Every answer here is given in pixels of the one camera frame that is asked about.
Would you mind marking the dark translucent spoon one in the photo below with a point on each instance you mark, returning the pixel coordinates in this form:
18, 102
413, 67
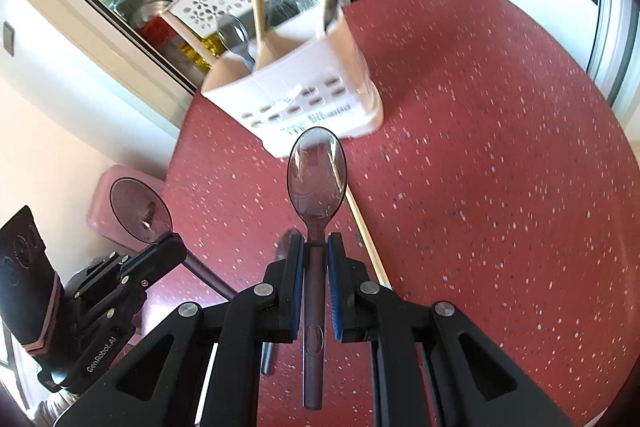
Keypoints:
316, 182

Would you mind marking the dark translucent spoon two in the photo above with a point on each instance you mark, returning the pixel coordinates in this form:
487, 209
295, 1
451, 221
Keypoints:
154, 225

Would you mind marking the pink utensil holder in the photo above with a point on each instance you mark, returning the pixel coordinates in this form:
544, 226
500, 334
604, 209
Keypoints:
301, 80

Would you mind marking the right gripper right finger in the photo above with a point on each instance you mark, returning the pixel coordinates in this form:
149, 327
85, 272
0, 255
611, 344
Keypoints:
352, 318

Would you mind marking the pink stool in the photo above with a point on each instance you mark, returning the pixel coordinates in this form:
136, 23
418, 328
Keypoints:
102, 218

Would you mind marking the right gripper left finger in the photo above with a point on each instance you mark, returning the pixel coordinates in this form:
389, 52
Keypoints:
285, 275

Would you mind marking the plain chopstick in holder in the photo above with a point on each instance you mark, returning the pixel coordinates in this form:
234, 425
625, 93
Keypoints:
257, 6

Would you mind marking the dark translucent spoon three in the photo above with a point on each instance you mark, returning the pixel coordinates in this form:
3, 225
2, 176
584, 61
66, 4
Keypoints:
234, 36

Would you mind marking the steel bowl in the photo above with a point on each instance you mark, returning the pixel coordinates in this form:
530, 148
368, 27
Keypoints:
137, 15

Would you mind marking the long bamboo chopstick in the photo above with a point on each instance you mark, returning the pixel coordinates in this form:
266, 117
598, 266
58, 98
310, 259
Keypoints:
367, 241

